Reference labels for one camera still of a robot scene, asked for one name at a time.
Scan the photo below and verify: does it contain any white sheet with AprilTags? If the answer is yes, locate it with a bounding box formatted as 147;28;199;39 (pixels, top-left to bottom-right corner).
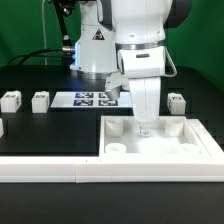
51;92;132;108

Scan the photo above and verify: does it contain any white part at left edge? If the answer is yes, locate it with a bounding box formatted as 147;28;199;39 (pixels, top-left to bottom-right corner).
0;118;4;138

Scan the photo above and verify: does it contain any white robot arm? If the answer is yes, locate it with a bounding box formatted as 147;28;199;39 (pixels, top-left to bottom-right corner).
71;0;192;136

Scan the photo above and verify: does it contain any black cable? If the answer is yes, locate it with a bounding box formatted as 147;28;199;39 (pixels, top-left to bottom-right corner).
5;48;76;67

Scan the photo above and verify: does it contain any white U-shaped obstacle fence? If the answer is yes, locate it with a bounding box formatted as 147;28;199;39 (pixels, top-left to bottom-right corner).
0;119;224;183

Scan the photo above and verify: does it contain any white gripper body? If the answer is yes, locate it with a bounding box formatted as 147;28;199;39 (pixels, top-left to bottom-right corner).
105;46;165;100

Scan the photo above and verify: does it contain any white square table top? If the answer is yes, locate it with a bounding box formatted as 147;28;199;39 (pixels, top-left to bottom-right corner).
98;114;214;158

